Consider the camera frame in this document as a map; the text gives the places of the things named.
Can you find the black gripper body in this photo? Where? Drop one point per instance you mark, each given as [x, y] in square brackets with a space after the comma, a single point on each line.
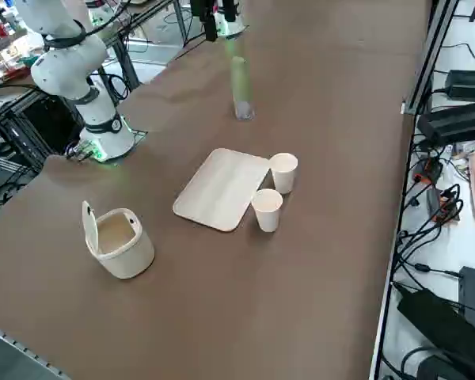
[201, 6]

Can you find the white disposable paper cup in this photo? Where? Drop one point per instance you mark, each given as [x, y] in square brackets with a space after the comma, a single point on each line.
[267, 215]
[283, 178]

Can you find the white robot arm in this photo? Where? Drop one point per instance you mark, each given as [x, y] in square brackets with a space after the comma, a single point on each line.
[233, 28]
[71, 67]

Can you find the white rectangular mat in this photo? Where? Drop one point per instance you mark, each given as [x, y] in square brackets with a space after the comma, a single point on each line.
[221, 190]

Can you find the clear green-tinted plastic bottle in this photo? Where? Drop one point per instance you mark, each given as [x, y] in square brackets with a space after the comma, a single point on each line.
[242, 89]

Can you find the cream desktop bin with lid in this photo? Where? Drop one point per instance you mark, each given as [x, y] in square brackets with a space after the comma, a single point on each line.
[126, 253]

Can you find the black flat power supply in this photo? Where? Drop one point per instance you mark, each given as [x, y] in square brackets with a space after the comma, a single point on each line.
[469, 84]

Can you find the dark power supply brick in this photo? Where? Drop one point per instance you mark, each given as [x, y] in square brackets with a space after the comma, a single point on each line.
[455, 120]

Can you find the red and black adapter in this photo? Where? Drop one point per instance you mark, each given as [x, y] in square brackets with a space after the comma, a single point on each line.
[429, 170]

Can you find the orange and black plug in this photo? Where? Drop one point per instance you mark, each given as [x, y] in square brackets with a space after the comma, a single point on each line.
[445, 207]

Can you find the aluminium camera post with bracket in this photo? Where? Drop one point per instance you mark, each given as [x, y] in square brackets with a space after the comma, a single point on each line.
[429, 55]

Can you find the aluminium profile rail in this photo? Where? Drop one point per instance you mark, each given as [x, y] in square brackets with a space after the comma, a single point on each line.
[20, 350]

